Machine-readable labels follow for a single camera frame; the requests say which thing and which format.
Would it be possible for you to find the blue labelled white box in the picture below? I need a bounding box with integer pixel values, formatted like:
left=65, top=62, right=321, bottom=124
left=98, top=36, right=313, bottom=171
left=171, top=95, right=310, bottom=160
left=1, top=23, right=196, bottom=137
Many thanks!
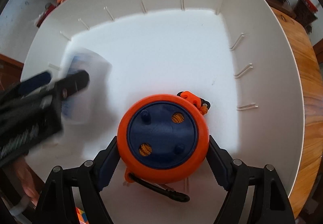
left=62, top=47, right=112, bottom=125

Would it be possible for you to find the orange blue retractable reel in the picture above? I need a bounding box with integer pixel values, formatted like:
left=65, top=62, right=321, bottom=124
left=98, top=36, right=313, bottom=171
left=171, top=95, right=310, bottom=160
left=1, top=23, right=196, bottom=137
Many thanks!
left=117, top=91, right=211, bottom=203

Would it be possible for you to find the multicolour puzzle cube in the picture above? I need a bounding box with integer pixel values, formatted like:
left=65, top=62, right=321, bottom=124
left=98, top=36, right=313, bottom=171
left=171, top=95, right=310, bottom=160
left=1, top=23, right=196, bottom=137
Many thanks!
left=76, top=207, right=89, bottom=224

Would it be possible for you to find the person's left hand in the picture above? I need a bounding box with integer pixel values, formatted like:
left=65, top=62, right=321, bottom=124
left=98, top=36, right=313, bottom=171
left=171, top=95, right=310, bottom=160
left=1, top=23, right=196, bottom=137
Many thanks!
left=12, top=157, right=39, bottom=206

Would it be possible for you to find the red tissue box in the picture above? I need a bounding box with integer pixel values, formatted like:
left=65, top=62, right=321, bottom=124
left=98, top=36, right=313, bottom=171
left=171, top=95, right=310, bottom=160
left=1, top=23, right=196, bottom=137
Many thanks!
left=35, top=2, right=56, bottom=27

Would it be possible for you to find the white plastic storage bin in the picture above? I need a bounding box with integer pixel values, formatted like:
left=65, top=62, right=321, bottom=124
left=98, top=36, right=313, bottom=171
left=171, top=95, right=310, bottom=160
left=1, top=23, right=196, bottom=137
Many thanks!
left=22, top=0, right=304, bottom=223

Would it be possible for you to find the long wooden tv console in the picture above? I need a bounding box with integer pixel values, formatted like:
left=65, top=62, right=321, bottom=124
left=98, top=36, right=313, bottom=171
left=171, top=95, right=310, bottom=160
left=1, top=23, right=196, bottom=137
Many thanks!
left=266, top=0, right=296, bottom=19

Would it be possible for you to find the dark cylinder red-lid stand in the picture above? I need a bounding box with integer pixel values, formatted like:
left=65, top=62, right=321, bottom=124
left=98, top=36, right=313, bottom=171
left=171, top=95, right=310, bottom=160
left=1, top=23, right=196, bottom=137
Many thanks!
left=293, top=0, right=318, bottom=28

